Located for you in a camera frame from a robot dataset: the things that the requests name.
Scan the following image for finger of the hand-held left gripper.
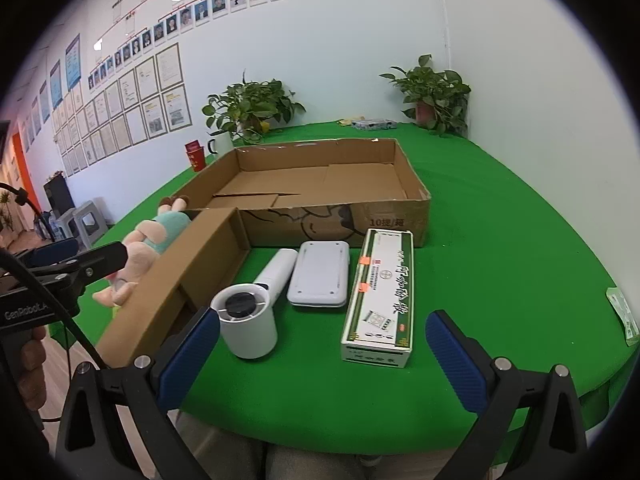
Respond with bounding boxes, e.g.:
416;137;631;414
30;241;128;286

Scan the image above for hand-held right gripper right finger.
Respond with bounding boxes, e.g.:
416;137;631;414
425;309;589;480

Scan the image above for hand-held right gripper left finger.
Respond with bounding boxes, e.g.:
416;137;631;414
55;305;221;480

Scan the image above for pink and teal plush toy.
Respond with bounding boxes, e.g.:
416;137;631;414
92;195;193;308

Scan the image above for white handheld fan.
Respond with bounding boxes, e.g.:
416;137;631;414
210;248;299;360

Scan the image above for white rectangular device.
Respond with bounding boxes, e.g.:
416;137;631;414
286;241;350;308

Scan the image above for large cardboard box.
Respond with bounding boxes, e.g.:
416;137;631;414
170;137;432;249

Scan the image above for person's left hand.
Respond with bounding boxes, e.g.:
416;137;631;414
16;327;51;428

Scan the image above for grey plastic stool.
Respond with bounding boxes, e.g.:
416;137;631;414
74;201;108;248

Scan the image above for white and green medicine box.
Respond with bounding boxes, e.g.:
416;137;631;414
341;228;415;370

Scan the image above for person's grey trousers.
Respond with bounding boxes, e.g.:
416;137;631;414
172;409;451;480

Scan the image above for green tablecloth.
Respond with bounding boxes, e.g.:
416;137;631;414
110;120;640;466

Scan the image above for small red box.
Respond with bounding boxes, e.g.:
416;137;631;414
184;140;207;173

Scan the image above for white mug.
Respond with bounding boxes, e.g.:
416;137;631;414
207;135;236;157

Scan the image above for green and white sachet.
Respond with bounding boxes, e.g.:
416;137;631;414
606;287;640;347

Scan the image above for bushy potted green plant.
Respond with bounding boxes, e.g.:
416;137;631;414
201;70;307;147

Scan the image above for patterned tissue packet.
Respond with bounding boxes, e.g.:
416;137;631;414
350;118;398;131

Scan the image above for row of portrait photos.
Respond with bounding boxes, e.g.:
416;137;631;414
87;0;291;91

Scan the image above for green plant in red pot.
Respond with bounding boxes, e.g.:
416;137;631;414
379;54;472;137

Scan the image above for wall of framed certificates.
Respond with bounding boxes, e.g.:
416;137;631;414
50;42;193;176

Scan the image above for blue wall posters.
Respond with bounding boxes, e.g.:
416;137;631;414
47;34;82;111

